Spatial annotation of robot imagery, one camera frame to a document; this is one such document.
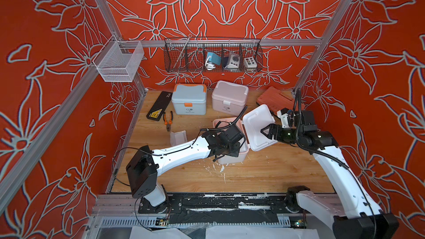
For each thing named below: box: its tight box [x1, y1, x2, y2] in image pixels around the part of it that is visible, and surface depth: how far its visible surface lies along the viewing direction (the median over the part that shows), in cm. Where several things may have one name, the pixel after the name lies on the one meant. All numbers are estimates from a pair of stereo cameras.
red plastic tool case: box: [256, 86, 306, 113], surface depth 112 cm
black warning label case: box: [146, 90, 173, 122], surface depth 109 cm
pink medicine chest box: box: [211, 80, 250, 117], surface depth 101 cm
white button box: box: [244, 56, 258, 69], surface depth 96 cm
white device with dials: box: [224, 53, 241, 69], surface depth 93 cm
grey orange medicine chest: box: [171, 83, 207, 116], surface depth 102 cm
